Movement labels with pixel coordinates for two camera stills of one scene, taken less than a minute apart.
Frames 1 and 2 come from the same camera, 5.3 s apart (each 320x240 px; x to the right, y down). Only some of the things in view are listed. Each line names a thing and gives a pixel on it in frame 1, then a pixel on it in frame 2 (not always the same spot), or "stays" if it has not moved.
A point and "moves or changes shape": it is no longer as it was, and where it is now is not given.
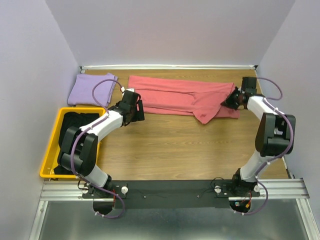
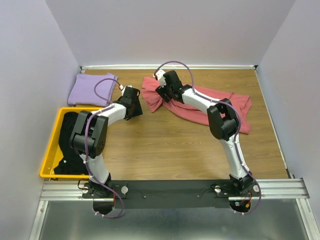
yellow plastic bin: x=51 y=158 stays
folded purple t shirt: x=81 y=94 stays
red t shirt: x=203 y=99 moves or changes shape
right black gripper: x=227 y=101 to x=160 y=91
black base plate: x=177 y=194 stays
